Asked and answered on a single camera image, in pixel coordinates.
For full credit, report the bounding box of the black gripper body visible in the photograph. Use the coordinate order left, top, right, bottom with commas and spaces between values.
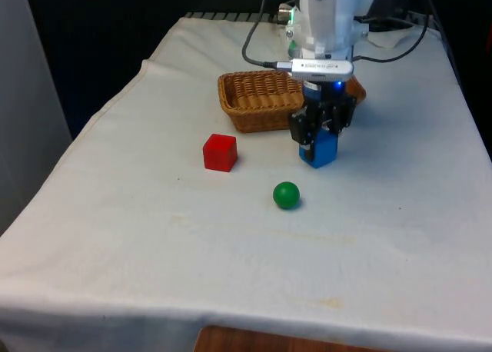
301, 79, 350, 108

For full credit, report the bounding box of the wicker basket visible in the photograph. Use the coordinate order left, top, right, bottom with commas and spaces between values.
217, 70, 367, 134

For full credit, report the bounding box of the red cube block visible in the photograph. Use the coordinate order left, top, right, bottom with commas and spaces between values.
202, 133, 239, 172

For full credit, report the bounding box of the green ball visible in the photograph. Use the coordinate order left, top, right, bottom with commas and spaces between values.
272, 181, 301, 211

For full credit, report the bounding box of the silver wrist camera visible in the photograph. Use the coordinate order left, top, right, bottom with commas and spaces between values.
287, 58, 355, 82

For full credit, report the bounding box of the black cable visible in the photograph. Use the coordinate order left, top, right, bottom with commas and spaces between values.
241, 0, 291, 71
351, 0, 432, 63

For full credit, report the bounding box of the blue cube block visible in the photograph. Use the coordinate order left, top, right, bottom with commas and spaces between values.
298, 130, 340, 170

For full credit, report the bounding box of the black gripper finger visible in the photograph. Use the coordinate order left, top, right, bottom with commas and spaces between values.
289, 103, 324, 154
331, 95, 357, 137

